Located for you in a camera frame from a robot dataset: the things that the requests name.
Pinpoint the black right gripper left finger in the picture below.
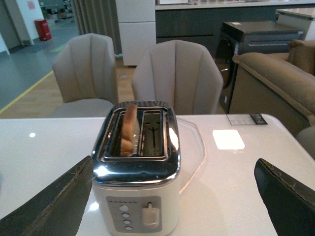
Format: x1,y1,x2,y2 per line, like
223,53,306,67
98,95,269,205
0,156,94,236

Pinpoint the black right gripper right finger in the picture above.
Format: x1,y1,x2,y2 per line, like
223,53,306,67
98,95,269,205
254,158,315,236

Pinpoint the bread slice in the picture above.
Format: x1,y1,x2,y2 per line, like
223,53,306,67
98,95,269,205
121,103,138,156

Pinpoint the grey chair at edge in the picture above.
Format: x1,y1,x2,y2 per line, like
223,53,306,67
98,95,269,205
295,126,315,159

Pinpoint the white chrome two-slot toaster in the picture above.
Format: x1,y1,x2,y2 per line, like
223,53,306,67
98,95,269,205
92,101,181,236

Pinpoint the black white label card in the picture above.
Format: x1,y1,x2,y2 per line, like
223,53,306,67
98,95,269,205
226,113,268,125

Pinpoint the brown sofa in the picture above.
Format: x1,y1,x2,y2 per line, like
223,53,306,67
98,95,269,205
229,40,315,135

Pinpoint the beige chair left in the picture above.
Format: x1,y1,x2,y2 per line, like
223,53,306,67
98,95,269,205
49,33,119,118

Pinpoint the beige chair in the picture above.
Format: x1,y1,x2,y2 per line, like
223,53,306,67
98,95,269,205
49,33,119,118
131,40,223,115

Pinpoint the beige chair right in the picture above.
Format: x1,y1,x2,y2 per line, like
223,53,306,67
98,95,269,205
131,40,223,115

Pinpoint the black washing machine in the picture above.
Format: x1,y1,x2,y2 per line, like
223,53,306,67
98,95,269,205
215,21,303,113

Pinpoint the white counter right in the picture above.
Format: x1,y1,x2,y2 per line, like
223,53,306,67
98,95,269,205
276,7,315,40

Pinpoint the red box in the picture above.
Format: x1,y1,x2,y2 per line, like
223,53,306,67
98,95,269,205
34,19,52,41

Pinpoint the dark grey counter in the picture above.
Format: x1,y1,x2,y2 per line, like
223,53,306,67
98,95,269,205
156,0,315,56

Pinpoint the white cabinet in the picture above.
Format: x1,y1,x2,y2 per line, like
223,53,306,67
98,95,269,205
116,0,156,66

